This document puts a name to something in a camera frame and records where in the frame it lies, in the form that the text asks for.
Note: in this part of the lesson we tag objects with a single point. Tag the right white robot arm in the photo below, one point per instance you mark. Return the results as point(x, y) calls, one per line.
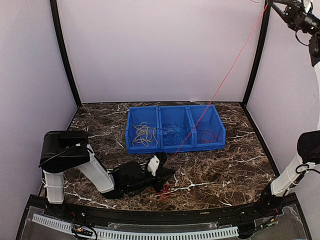
point(286, 93)

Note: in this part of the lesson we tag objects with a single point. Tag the left black frame post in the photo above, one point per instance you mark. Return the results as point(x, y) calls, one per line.
point(63, 51)

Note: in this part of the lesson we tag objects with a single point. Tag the black front rail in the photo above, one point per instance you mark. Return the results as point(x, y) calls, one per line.
point(241, 215)

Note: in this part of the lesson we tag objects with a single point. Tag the right black frame post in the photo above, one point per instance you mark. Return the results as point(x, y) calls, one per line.
point(258, 53)

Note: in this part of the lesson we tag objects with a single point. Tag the blue three-compartment plastic bin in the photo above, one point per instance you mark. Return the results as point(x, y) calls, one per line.
point(171, 129)

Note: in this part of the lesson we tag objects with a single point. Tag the clear acrylic plate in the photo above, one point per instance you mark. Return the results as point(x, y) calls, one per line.
point(157, 228)

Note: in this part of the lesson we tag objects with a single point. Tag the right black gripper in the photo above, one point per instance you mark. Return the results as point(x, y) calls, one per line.
point(294, 14)

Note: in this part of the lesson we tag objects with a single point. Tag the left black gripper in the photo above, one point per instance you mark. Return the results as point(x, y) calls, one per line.
point(162, 174)

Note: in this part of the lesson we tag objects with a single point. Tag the black frame post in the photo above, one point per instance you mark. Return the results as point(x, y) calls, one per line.
point(63, 51)
point(258, 53)

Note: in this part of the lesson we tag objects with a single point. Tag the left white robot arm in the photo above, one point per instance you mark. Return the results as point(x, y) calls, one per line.
point(65, 150)

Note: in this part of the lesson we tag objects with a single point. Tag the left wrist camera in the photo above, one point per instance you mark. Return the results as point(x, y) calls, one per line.
point(156, 162)

